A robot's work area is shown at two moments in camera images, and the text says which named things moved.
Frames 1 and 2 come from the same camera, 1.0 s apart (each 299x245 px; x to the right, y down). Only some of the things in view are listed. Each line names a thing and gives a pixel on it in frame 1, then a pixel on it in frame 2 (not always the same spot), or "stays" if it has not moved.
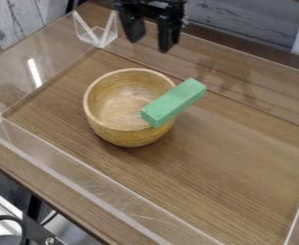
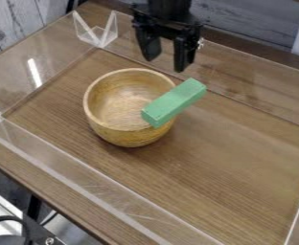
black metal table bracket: x=37 y=234 stays
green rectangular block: x=173 y=102 stays
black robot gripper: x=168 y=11 -> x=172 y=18
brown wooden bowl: x=116 y=98 stays
